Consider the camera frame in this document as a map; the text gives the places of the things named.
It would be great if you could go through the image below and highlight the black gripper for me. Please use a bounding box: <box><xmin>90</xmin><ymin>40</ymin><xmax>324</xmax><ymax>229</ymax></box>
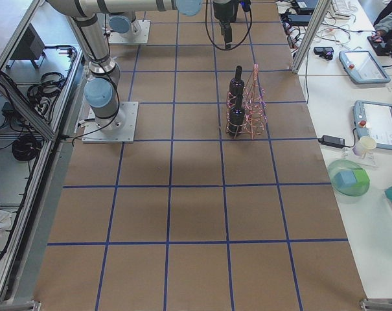
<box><xmin>213</xmin><ymin>0</ymin><xmax>238</xmax><ymax>50</ymax></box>

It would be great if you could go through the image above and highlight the rear dark wine bottle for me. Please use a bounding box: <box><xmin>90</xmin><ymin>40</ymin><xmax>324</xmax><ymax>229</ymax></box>
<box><xmin>229</xmin><ymin>65</ymin><xmax>245</xmax><ymax>97</ymax></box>

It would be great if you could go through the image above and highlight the dark wine bottle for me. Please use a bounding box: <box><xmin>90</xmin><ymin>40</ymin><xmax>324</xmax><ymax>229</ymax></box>
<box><xmin>227</xmin><ymin>95</ymin><xmax>245</xmax><ymax>138</ymax></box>
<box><xmin>229</xmin><ymin>65</ymin><xmax>245</xmax><ymax>97</ymax></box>

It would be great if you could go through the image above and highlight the front dark wine bottle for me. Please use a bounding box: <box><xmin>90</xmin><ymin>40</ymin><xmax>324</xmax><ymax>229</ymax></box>
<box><xmin>227</xmin><ymin>95</ymin><xmax>245</xmax><ymax>138</ymax></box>

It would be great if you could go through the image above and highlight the upper blue teach pendant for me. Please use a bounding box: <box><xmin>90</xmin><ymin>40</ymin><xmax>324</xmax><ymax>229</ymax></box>
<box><xmin>339</xmin><ymin>51</ymin><xmax>391</xmax><ymax>84</ymax></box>

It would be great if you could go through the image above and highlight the blue teach pendant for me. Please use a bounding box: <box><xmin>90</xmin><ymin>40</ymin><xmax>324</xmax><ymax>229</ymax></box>
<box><xmin>339</xmin><ymin>51</ymin><xmax>391</xmax><ymax>84</ymax></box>
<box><xmin>353</xmin><ymin>100</ymin><xmax>392</xmax><ymax>150</ymax></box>

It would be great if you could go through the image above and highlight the black power adapter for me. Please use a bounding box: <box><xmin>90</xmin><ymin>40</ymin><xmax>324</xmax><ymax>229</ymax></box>
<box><xmin>318</xmin><ymin>135</ymin><xmax>345</xmax><ymax>149</ymax></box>

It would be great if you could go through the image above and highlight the lower blue teach pendant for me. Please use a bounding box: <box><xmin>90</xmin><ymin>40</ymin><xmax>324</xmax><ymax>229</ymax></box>
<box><xmin>353</xmin><ymin>100</ymin><xmax>392</xmax><ymax>150</ymax></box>

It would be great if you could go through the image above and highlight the white paper cup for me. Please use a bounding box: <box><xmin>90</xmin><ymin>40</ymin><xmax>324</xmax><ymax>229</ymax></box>
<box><xmin>352</xmin><ymin>136</ymin><xmax>377</xmax><ymax>157</ymax></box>

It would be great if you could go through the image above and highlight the blue foam cube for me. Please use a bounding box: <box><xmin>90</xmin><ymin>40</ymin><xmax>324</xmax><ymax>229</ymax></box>
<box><xmin>333</xmin><ymin>170</ymin><xmax>355</xmax><ymax>189</ymax></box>

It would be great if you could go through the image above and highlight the green glass bowl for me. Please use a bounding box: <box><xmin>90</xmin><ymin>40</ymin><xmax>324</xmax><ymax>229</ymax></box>
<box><xmin>327</xmin><ymin>159</ymin><xmax>370</xmax><ymax>196</ymax></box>

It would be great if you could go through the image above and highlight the green foam cube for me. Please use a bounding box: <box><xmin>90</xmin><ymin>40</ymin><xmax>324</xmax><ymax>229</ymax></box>
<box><xmin>352</xmin><ymin>168</ymin><xmax>370</xmax><ymax>188</ymax></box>

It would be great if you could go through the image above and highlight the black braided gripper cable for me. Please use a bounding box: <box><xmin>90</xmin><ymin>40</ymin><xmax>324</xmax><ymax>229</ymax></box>
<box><xmin>205</xmin><ymin>0</ymin><xmax>253</xmax><ymax>51</ymax></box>

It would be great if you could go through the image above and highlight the copper wire wine basket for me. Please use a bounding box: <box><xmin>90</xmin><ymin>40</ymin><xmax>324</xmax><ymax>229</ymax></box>
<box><xmin>226</xmin><ymin>64</ymin><xmax>267</xmax><ymax>139</ymax></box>

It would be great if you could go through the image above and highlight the aluminium frame post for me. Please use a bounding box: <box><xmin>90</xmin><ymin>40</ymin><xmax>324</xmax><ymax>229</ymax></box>
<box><xmin>292</xmin><ymin>0</ymin><xmax>330</xmax><ymax>74</ymax></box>

